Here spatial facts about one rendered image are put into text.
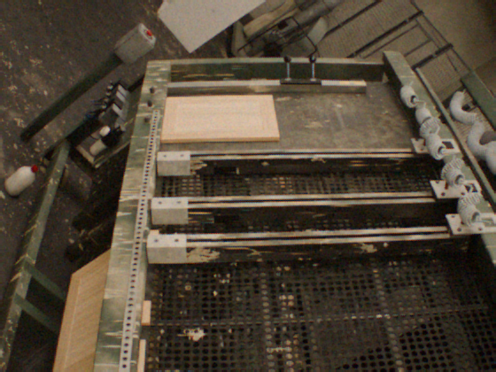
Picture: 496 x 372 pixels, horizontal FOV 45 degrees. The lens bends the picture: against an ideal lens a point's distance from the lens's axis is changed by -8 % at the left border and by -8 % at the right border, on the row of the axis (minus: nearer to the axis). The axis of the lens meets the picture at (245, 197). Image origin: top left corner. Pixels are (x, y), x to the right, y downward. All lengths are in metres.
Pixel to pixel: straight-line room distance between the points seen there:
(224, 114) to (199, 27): 4.03
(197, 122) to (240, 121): 0.19
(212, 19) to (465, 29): 6.34
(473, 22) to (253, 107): 9.40
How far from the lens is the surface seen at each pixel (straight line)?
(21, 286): 2.65
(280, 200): 2.20
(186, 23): 6.78
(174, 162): 2.41
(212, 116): 2.79
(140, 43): 3.12
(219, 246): 2.01
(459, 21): 11.90
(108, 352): 1.76
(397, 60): 3.26
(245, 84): 3.01
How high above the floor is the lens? 1.91
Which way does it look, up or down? 19 degrees down
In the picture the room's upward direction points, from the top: 58 degrees clockwise
